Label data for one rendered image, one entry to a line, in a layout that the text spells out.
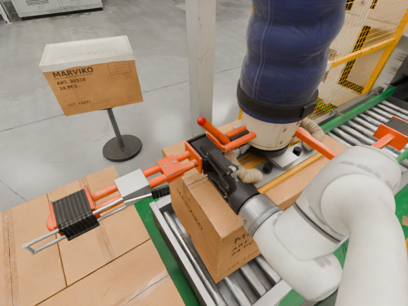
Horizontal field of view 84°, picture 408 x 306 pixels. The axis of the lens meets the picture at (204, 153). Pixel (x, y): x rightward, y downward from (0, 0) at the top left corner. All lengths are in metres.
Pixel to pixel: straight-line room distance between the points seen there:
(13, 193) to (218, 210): 2.18
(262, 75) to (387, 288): 0.46
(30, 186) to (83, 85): 1.12
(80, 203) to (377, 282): 0.52
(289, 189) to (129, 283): 0.81
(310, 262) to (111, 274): 0.95
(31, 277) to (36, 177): 1.39
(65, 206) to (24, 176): 2.14
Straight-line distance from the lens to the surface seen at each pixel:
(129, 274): 1.22
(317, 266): 0.47
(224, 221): 0.67
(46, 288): 1.34
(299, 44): 0.56
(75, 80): 1.92
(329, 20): 0.58
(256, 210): 0.50
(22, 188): 2.62
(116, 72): 1.88
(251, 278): 1.18
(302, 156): 0.85
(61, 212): 0.59
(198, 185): 0.73
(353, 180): 0.42
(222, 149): 0.63
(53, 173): 2.59
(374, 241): 0.32
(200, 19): 1.62
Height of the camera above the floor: 1.66
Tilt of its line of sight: 45 degrees down
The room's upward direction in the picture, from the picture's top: straight up
